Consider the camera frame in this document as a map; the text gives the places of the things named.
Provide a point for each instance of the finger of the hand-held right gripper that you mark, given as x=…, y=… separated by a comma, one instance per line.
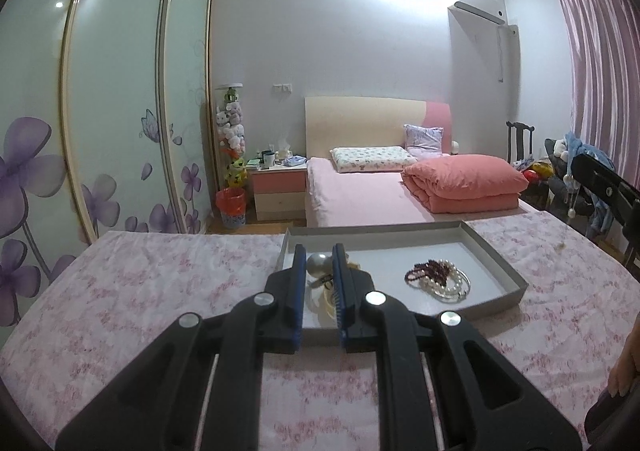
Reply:
x=607, y=191
x=632, y=251

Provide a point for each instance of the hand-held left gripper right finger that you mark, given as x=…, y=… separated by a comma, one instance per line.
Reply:
x=341, y=301

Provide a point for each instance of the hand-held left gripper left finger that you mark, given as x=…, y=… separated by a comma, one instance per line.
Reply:
x=299, y=301

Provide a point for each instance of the cream bangle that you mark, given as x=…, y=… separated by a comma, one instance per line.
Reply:
x=325, y=303

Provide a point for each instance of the grey shallow tray box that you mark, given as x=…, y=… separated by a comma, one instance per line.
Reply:
x=385, y=261

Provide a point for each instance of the thin silver bangle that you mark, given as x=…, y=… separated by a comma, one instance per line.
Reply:
x=466, y=281

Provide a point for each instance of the person's right hand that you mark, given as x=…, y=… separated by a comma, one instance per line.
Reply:
x=625, y=366

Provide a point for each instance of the blue fleece garment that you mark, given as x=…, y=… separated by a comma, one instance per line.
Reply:
x=582, y=146

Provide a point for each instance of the colourful toys on chair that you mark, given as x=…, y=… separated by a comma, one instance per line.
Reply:
x=537, y=171

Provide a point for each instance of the dark wooden chair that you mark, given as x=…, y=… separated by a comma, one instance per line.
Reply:
x=520, y=141

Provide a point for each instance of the pink and cream nightstand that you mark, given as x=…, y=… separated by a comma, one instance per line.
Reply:
x=277, y=191

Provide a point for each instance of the bin with red bag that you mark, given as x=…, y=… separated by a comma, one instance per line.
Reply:
x=231, y=208

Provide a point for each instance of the pink curtain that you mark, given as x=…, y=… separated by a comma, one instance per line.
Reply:
x=600, y=71

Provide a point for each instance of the light blue cloth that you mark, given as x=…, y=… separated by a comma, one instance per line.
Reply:
x=295, y=161

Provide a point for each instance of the folded pink quilt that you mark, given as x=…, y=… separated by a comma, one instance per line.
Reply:
x=465, y=181

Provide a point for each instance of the white patterned pillow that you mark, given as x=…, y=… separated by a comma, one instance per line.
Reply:
x=372, y=158

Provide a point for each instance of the pink floral tablecloth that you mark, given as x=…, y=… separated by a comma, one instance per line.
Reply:
x=150, y=281

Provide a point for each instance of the small white round lamp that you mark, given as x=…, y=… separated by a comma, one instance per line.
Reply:
x=456, y=147

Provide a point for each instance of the bed with cream headboard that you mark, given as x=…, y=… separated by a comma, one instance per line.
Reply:
x=360, y=121

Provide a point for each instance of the purple floral pillow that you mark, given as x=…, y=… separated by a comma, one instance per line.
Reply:
x=425, y=138

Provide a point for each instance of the stack of plush toys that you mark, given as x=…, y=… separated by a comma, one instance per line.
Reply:
x=231, y=131

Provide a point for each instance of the white air conditioner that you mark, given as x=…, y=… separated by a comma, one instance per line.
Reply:
x=477, y=6

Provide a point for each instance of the flower-print sliding-door wardrobe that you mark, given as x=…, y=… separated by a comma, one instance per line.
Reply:
x=115, y=106

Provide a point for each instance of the white wall socket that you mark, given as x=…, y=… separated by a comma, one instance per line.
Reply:
x=282, y=88

